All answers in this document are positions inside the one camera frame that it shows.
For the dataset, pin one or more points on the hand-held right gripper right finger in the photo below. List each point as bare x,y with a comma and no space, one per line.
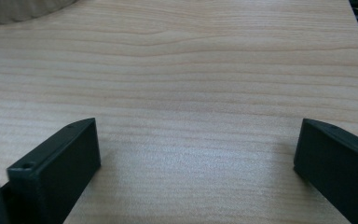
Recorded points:
341,168

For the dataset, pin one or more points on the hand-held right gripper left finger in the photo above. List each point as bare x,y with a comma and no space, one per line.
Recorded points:
49,174

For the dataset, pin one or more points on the beige ribbed trash can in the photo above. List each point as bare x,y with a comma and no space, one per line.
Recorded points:
15,11

